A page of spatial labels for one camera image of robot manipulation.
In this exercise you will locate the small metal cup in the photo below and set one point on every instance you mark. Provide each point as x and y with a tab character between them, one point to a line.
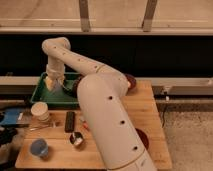
76	139

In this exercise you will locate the white paper cup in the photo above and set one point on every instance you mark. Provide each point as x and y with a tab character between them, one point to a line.
40	111

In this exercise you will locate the blue cup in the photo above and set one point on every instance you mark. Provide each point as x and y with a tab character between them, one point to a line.
39	148

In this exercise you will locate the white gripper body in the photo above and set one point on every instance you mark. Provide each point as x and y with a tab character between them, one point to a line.
55	72

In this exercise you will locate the red chili pepper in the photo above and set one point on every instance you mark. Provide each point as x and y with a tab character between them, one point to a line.
85	126

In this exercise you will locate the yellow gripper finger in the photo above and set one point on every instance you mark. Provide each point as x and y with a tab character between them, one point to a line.
61	82
49	83

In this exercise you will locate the dark brush tool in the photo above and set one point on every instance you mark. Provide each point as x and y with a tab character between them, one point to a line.
66	89

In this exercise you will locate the purple bowl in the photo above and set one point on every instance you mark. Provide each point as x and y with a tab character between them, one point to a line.
131	81

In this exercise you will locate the blue sponge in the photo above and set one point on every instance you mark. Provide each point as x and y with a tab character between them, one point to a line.
57	87

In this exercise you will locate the red bowl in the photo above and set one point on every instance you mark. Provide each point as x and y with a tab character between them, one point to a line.
143	138

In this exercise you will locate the black remote control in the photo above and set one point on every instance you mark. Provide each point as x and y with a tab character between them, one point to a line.
69	122

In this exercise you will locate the green plastic tray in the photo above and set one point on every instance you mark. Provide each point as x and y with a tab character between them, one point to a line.
55	100

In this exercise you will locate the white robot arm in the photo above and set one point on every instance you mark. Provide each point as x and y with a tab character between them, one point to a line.
99	95

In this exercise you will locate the blue box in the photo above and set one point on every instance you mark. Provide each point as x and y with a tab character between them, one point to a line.
14	117

